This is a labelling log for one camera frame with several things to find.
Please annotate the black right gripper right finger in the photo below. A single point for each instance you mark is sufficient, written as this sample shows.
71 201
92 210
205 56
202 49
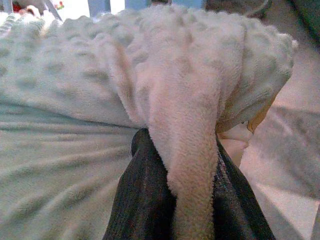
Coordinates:
232 200

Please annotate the white fluffy dotted pillow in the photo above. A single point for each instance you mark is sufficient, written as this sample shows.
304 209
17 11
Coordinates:
120 107

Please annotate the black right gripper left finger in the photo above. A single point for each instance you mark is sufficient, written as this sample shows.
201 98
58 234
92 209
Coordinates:
142 190

